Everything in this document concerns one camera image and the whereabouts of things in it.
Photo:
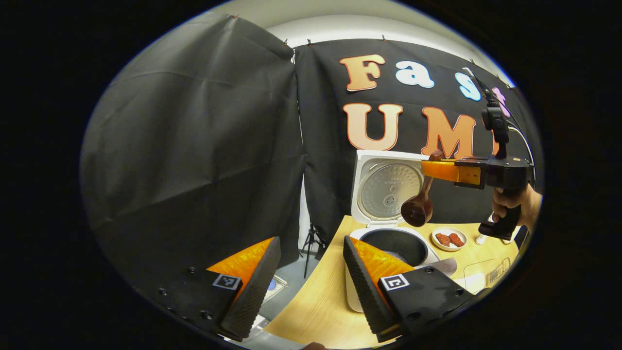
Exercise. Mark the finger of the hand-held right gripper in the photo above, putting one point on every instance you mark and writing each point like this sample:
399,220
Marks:
442,171

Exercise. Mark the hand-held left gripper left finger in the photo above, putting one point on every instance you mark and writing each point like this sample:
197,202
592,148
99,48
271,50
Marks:
257,287

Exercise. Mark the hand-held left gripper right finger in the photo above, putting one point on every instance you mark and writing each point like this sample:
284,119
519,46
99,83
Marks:
364,291

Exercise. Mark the brown wooden spoon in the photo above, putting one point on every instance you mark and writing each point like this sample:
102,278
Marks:
417,211

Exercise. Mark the white rice cooker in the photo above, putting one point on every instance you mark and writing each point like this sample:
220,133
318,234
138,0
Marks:
388,189

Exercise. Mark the white round plate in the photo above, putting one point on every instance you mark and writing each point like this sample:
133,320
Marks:
459,231

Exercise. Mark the brown meat piece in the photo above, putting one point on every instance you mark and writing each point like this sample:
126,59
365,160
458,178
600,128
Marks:
442,239
457,240

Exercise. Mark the black tripod stand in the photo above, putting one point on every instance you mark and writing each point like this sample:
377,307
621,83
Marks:
311,243

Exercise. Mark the white drink bottle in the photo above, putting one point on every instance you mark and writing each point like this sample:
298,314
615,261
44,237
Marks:
482,238

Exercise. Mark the black backdrop cloth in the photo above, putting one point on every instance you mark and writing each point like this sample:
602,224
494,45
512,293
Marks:
194,146

